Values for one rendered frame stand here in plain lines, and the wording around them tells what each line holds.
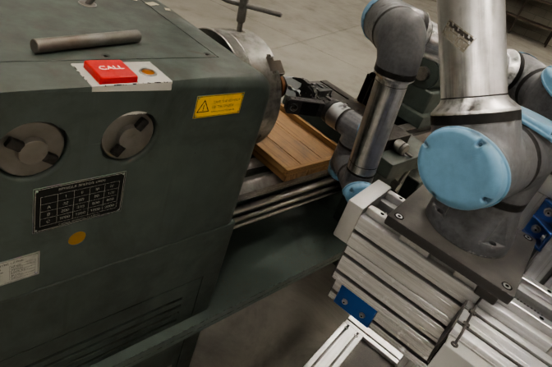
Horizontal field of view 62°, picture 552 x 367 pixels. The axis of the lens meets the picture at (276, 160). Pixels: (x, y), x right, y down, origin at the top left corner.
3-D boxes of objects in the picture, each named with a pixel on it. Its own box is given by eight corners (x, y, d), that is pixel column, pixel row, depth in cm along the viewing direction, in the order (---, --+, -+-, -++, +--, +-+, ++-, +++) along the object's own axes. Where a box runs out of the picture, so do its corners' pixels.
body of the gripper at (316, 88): (310, 102, 143) (338, 121, 137) (292, 104, 137) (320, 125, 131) (319, 80, 139) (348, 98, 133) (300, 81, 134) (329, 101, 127)
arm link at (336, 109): (330, 133, 128) (341, 107, 124) (319, 125, 131) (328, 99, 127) (347, 129, 134) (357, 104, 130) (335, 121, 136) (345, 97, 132)
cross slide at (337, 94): (378, 153, 153) (384, 141, 151) (292, 93, 176) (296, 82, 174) (406, 144, 166) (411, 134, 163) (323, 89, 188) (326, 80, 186)
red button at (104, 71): (99, 89, 67) (100, 77, 66) (82, 71, 70) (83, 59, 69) (136, 87, 71) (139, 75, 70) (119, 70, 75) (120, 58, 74)
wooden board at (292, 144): (283, 181, 133) (287, 171, 131) (212, 120, 152) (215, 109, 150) (346, 163, 153) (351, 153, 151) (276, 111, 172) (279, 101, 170)
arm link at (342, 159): (330, 187, 127) (344, 154, 122) (323, 165, 136) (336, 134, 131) (356, 192, 129) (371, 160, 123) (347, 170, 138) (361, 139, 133)
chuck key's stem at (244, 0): (242, 43, 118) (250, -3, 112) (239, 44, 116) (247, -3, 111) (234, 40, 118) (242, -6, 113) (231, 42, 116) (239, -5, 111)
